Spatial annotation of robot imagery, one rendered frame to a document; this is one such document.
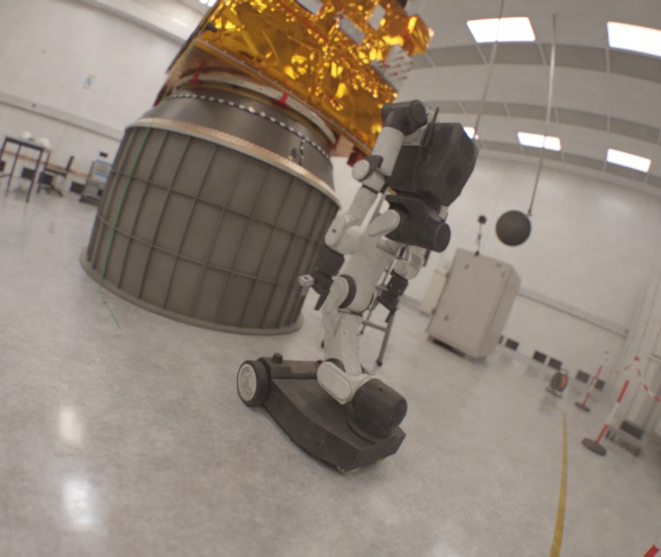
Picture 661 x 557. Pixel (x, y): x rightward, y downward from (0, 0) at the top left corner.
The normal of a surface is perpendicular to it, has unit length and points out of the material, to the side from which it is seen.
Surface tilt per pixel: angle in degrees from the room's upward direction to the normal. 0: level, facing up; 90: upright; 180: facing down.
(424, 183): 115
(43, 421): 0
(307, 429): 90
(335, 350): 90
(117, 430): 0
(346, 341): 60
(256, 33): 89
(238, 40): 93
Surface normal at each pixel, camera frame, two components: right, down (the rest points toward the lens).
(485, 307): -0.67, -0.18
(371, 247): -0.81, 0.19
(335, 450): -0.46, -0.09
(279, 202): 0.64, 0.30
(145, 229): 0.00, 0.09
